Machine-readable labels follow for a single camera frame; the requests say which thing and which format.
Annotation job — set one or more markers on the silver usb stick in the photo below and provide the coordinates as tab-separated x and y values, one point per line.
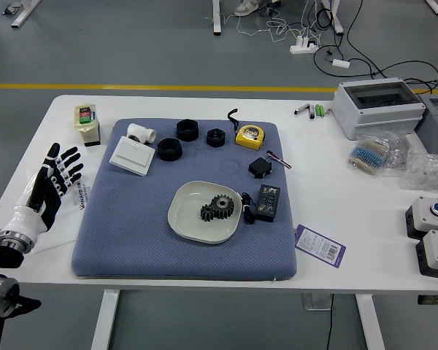
302	109

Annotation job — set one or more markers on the white wall switch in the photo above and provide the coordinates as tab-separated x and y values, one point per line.
132	155

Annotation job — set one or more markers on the large black hex nut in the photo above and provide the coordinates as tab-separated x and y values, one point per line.
187	131
169	150

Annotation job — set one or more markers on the white desk leg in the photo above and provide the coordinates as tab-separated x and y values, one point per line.
216	16
336	16
435	6

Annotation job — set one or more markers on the black marker pen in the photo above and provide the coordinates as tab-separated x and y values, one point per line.
311	113

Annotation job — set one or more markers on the yellow tape measure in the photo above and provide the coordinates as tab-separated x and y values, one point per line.
250	137

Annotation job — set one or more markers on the clear bubble wrap bag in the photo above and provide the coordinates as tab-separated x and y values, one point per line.
429	171

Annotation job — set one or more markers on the clear printed plastic bag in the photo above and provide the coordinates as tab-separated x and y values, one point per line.
69	218

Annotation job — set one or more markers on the bag of blue resistors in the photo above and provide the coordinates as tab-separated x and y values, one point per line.
368	155

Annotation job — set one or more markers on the blue-grey quilted mat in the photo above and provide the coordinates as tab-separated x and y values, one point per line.
204	262

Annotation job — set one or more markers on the button box with blue button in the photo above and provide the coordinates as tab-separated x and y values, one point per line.
423	218

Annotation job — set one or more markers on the white pipe tee fitting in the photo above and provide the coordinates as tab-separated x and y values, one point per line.
140	133

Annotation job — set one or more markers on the cream switch box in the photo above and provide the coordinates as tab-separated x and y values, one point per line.
87	127

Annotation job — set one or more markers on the black digital meter panel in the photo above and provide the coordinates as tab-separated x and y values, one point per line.
267	202

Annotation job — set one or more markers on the small black hex nut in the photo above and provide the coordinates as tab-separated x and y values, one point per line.
215	138

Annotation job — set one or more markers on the white desk leg frame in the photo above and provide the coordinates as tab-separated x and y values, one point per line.
23	12

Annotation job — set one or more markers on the grey electrical enclosure box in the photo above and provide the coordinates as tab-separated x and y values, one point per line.
377	116

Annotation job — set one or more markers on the grey table foot plate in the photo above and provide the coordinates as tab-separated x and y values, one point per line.
315	302

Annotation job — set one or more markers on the button box with red button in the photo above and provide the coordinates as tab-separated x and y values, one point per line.
436	257

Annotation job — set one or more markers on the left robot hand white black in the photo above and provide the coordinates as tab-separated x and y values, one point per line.
25	218

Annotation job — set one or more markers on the bag of small dark parts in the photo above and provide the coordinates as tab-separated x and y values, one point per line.
398	149

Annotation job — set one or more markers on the white power adapter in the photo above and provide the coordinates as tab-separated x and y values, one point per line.
340	63

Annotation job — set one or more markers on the green battery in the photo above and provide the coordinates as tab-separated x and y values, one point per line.
318	110
322	110

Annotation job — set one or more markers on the purple tag card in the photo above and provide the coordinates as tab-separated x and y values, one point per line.
319	246

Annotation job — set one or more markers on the person's shoe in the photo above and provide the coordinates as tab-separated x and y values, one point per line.
245	6

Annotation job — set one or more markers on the white table leg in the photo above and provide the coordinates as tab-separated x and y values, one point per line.
104	319
370	321

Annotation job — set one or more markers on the white square plate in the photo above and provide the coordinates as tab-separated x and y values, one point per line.
186	218

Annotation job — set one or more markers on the black under-table controller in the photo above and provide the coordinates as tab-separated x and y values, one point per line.
434	299

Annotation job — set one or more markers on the grey box with orange button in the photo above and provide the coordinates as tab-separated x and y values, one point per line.
436	131

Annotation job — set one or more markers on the white power strip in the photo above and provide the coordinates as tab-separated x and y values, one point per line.
304	46

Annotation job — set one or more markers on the big black gear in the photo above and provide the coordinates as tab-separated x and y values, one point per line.
223	209

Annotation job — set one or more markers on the small black gear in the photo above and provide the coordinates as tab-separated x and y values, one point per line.
206	214

